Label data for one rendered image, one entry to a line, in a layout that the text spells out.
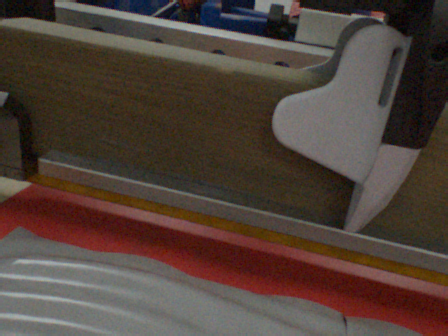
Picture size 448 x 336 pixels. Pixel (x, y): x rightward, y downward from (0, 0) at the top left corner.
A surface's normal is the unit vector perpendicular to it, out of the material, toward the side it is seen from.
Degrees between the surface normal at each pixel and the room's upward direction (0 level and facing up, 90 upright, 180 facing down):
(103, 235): 0
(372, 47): 82
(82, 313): 32
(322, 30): 90
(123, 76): 90
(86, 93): 90
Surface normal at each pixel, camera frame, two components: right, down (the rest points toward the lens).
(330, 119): -0.19, 0.26
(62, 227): 0.14, -0.90
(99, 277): 0.07, -0.55
